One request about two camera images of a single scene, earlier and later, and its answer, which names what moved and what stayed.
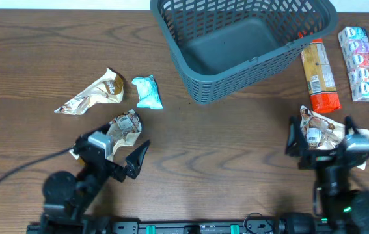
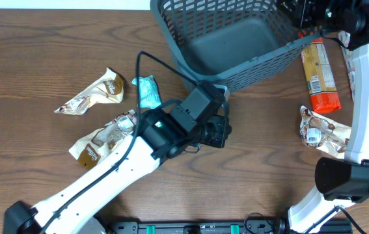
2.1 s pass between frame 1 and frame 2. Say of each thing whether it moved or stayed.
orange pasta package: stayed
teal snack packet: stayed
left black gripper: moved
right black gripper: moved
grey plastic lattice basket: stayed
